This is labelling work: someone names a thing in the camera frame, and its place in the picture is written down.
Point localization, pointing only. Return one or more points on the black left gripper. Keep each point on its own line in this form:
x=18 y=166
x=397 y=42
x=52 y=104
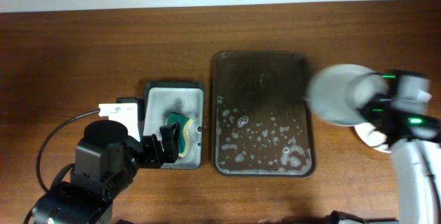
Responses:
x=155 y=158

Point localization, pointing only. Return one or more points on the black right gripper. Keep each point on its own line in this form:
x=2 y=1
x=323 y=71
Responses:
x=370 y=101

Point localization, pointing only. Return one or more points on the green yellow sponge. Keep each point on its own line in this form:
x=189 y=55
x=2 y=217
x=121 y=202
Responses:
x=185 y=124

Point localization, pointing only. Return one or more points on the cream white plate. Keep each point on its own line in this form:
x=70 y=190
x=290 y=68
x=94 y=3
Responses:
x=371 y=137

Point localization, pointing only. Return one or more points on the pale green plate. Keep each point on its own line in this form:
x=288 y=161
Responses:
x=336 y=93

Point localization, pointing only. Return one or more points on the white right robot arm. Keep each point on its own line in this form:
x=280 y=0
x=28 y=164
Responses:
x=414 y=143

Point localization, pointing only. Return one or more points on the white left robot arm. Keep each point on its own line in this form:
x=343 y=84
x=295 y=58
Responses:
x=107 y=160

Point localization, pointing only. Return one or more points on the small black sponge tray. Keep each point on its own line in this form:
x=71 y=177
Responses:
x=185 y=99

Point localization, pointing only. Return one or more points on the brown serving tray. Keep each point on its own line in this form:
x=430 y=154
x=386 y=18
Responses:
x=261 y=124

